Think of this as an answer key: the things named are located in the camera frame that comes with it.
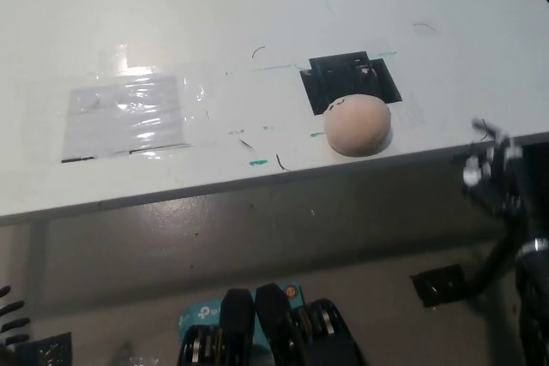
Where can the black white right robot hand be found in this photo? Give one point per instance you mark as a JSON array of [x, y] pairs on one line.
[[529, 194]]

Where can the teal router box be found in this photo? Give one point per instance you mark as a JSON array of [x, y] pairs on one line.
[[201, 312]]

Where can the black robot torso blocks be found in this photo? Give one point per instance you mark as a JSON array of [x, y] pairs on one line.
[[274, 331]]

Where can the black floor marker patch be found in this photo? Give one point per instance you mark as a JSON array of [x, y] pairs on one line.
[[439, 286], [43, 349]]

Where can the clear plastic tape sheet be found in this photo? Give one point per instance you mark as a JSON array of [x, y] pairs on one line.
[[197, 91]]

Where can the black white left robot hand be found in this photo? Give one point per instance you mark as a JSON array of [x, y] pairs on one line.
[[10, 314]]

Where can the black square mask patch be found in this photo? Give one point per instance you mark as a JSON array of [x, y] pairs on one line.
[[343, 79]]

